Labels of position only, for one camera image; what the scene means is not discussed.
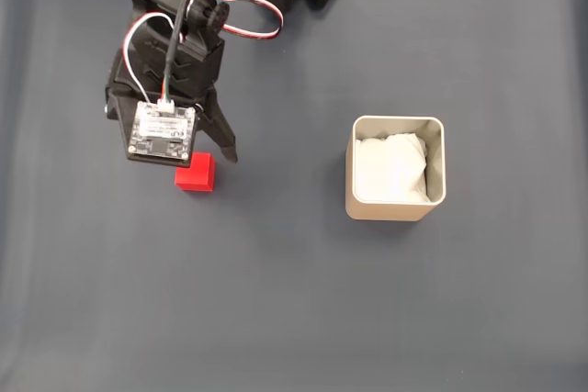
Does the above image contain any red cube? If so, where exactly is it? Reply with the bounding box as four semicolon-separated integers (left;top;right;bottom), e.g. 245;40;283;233
175;151;217;193

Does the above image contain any beige metal square box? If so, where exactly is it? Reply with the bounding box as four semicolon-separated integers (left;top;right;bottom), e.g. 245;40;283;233
345;115;447;222

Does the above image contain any white crumpled tissue paper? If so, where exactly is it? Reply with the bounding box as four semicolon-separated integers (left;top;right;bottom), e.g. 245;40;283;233
356;132;433;204

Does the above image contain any camera board on black mount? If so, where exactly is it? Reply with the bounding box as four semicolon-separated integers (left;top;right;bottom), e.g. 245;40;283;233
126;100;201;168

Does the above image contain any red white servo cable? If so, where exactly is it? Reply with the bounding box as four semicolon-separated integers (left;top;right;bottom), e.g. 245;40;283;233
203;0;285;42

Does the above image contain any white red gripper motor cable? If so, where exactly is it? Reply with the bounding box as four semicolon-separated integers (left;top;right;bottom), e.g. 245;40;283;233
122;12;178;104

